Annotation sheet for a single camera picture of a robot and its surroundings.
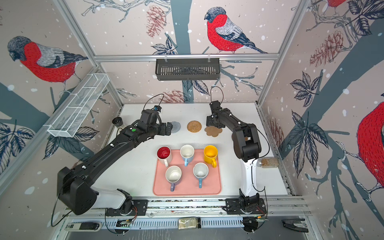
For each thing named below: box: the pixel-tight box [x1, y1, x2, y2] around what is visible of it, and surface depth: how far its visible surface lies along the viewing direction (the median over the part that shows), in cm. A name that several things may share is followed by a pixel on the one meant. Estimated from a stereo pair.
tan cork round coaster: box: [187, 120, 202, 133], surface depth 109 cm
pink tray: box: [153, 149, 222, 196], surface depth 83 cm
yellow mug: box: [203, 145, 218, 168], surface depth 87 cm
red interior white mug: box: [156, 145, 172, 168], surface depth 87 cm
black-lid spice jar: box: [112, 117, 124, 127], surface depth 98 cm
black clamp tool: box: [281, 218, 309, 233], surface depth 69 cm
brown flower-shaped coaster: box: [204, 125, 223, 137], surface depth 105 cm
